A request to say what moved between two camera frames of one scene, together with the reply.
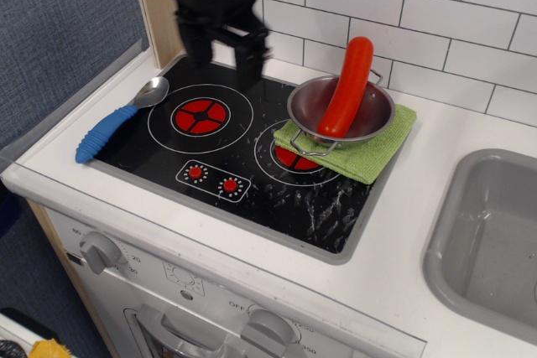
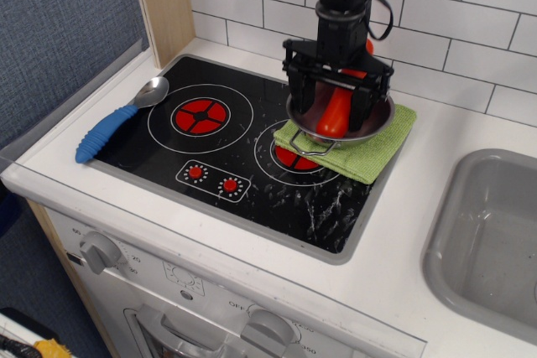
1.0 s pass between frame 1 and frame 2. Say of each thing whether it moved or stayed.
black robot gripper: moved
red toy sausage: stayed
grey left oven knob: stayed
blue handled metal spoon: stayed
